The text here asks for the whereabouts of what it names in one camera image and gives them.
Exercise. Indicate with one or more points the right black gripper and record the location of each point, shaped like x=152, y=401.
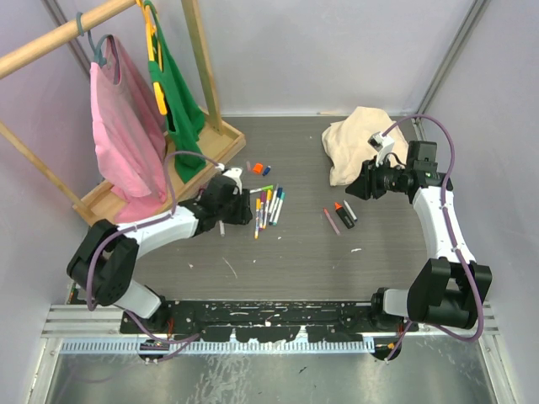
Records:
x=366, y=184

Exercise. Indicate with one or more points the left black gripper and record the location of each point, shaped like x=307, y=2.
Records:
x=243, y=214

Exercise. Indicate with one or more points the blue cap white marker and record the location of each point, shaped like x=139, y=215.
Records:
x=350, y=211

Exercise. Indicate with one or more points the orange black highlighter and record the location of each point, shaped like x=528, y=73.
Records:
x=344, y=215

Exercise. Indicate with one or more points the orange cap marker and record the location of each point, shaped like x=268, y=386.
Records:
x=258, y=212

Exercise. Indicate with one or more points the purple cap marker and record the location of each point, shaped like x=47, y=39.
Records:
x=262, y=196

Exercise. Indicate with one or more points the pink pen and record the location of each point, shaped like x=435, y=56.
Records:
x=331, y=221

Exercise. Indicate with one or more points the orange highlighter cap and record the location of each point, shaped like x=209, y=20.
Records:
x=258, y=168

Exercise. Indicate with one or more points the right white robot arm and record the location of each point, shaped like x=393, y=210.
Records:
x=452, y=284

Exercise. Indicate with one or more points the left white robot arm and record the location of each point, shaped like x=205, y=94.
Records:
x=104, y=263

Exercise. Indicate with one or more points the beige cloth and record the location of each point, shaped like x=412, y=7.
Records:
x=346, y=143

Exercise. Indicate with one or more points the yellow cap marker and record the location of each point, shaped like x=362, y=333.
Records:
x=268, y=198

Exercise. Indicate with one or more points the grey cap marker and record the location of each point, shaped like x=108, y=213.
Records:
x=273, y=199

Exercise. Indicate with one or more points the teal cap marker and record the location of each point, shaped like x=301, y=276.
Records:
x=278, y=208

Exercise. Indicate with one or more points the green shirt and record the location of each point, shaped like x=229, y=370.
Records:
x=185, y=119

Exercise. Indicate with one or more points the pink shirt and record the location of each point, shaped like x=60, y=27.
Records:
x=128, y=132

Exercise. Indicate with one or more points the wooden clothes rack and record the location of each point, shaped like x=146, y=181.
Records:
x=185, y=172

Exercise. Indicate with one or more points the yellow clothes hanger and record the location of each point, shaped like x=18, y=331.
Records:
x=154, y=53

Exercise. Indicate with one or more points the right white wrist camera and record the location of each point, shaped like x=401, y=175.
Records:
x=383, y=146

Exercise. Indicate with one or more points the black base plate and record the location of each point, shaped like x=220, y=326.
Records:
x=271, y=321

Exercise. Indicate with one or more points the slotted cable duct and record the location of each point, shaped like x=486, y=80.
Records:
x=139, y=345

